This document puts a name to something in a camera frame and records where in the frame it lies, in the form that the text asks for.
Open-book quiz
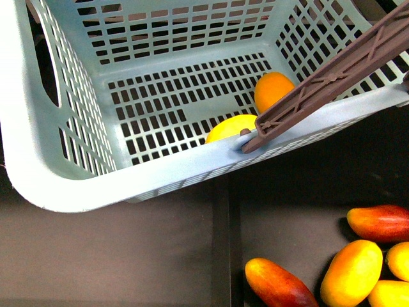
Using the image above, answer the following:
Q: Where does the yellow lemon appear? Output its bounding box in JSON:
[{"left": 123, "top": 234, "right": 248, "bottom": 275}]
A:
[{"left": 205, "top": 114, "right": 257, "bottom": 144}]

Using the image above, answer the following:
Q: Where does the light blue plastic basket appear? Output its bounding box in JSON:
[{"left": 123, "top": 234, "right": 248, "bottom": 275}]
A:
[{"left": 1, "top": 1, "right": 408, "bottom": 212}]

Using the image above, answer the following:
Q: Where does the brown basket handle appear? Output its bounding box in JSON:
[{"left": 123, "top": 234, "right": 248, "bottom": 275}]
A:
[{"left": 242, "top": 1, "right": 408, "bottom": 154}]

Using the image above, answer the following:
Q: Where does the red yellow mango front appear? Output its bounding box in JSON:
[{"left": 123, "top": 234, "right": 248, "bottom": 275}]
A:
[{"left": 244, "top": 258, "right": 318, "bottom": 306}]

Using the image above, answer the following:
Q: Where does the orange yellow mango middle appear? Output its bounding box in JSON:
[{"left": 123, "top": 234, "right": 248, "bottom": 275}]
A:
[{"left": 320, "top": 240, "right": 383, "bottom": 306}]

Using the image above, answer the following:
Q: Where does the red mango top right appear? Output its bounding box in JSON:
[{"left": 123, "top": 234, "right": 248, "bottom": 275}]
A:
[{"left": 346, "top": 204, "right": 408, "bottom": 243}]

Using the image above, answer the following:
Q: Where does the yellow mango right edge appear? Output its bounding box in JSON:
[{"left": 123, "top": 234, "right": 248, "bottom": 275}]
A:
[{"left": 386, "top": 242, "right": 409, "bottom": 281}]

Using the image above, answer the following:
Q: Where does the yellow mango bottom right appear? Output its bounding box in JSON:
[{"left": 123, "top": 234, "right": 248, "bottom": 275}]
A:
[{"left": 368, "top": 280, "right": 408, "bottom": 307}]

